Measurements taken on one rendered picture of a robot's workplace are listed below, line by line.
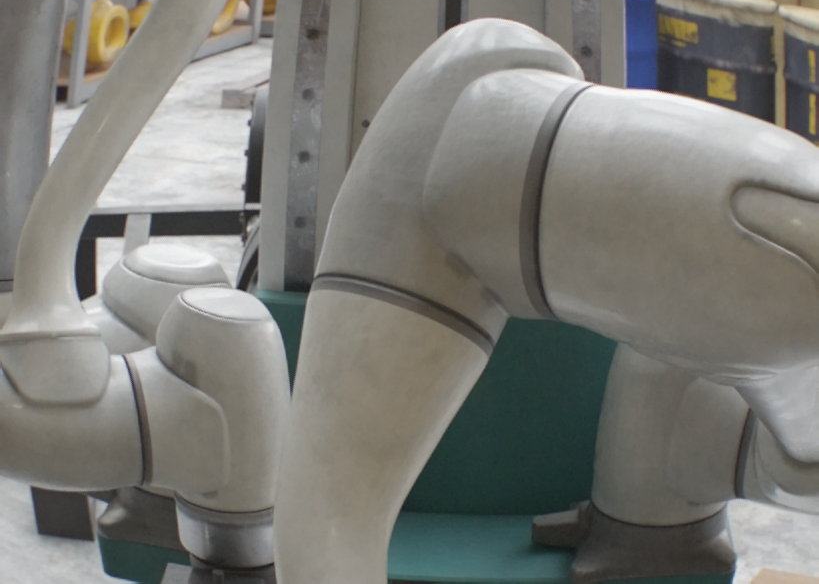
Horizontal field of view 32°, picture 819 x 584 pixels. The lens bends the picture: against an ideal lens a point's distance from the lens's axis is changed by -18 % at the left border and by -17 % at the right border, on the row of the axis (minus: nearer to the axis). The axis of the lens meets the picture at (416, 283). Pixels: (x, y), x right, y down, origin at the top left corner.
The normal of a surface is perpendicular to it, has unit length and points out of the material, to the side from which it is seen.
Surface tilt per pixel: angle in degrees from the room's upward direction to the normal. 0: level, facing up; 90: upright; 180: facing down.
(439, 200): 69
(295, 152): 90
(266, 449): 91
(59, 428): 73
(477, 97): 41
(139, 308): 57
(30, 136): 99
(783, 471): 104
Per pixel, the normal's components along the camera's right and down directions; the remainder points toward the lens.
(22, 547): 0.04, -0.95
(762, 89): 0.59, 0.27
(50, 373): 0.31, -0.20
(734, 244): -0.34, 0.00
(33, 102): 0.70, 0.39
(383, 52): -0.05, 0.30
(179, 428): 0.25, 0.11
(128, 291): -0.30, -0.40
